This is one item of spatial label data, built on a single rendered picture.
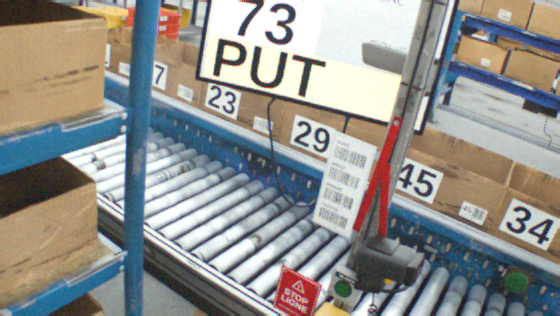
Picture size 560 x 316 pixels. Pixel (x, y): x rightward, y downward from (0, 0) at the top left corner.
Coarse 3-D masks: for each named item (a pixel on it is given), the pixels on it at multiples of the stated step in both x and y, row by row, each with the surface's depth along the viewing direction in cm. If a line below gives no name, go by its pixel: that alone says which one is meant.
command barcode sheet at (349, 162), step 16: (336, 144) 84; (352, 144) 82; (368, 144) 80; (336, 160) 85; (352, 160) 83; (368, 160) 81; (336, 176) 85; (352, 176) 84; (368, 176) 82; (320, 192) 88; (336, 192) 86; (352, 192) 84; (320, 208) 89; (336, 208) 87; (352, 208) 85; (320, 224) 90; (336, 224) 88; (352, 224) 86
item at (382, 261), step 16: (368, 240) 82; (384, 240) 82; (368, 256) 79; (384, 256) 78; (400, 256) 77; (416, 256) 79; (368, 272) 81; (384, 272) 78; (400, 272) 76; (416, 272) 76; (368, 288) 82
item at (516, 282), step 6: (510, 276) 123; (516, 276) 122; (522, 276) 121; (504, 282) 125; (510, 282) 123; (516, 282) 122; (522, 282) 121; (510, 288) 124; (516, 288) 122; (522, 288) 122
